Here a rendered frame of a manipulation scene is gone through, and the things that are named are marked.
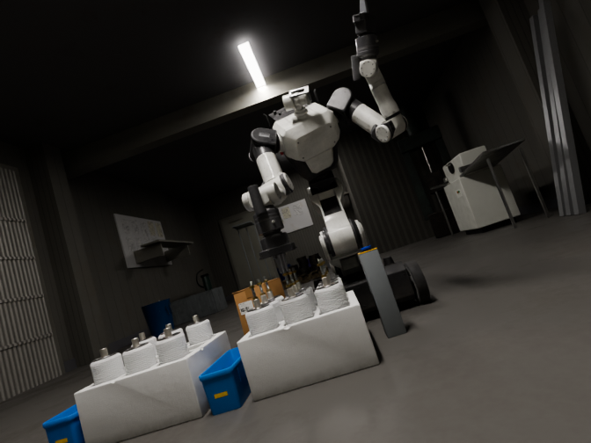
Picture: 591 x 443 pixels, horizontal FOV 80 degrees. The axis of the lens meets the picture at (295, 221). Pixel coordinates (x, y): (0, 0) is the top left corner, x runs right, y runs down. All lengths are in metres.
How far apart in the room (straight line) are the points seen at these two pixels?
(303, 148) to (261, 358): 0.90
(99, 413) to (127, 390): 0.12
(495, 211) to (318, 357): 4.15
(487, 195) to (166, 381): 4.42
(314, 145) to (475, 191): 3.59
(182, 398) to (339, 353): 0.50
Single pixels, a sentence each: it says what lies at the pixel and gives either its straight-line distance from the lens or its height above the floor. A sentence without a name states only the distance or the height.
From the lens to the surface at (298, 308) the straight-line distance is 1.12.
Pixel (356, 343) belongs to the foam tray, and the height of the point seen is 0.08.
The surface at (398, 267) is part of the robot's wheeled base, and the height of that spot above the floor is 0.19.
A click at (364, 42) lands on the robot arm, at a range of 1.57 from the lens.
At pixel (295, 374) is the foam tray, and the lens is 1.13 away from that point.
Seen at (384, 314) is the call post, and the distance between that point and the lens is 1.33.
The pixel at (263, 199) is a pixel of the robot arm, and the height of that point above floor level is 0.58.
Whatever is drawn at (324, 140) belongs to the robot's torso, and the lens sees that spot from 1.62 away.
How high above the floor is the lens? 0.35
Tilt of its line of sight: 7 degrees up
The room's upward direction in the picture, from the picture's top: 18 degrees counter-clockwise
